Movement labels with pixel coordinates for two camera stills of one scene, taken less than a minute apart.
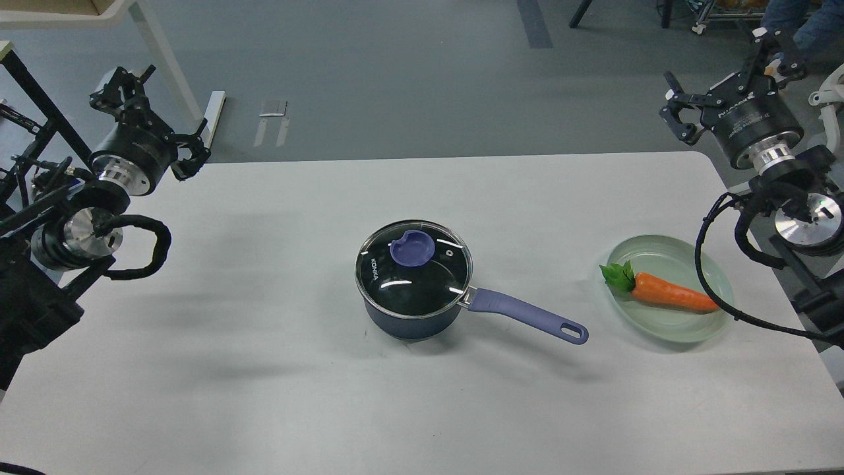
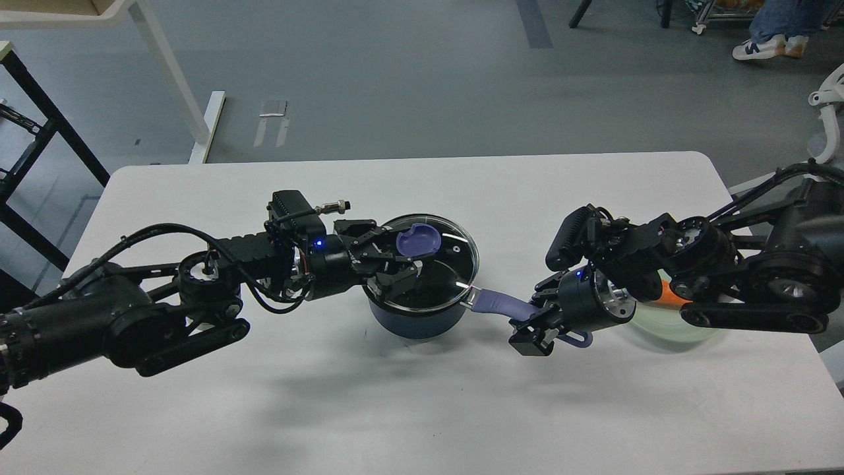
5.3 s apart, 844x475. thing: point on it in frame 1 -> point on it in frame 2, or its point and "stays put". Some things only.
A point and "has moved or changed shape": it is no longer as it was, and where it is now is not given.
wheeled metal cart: [707, 10] stays put
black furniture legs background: [583, 4] stays put
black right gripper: [755, 123] -> [585, 299]
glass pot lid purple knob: [415, 249] has moved or changed shape
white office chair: [831, 98] stays put
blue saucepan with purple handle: [413, 278] stays put
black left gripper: [138, 154] -> [334, 264]
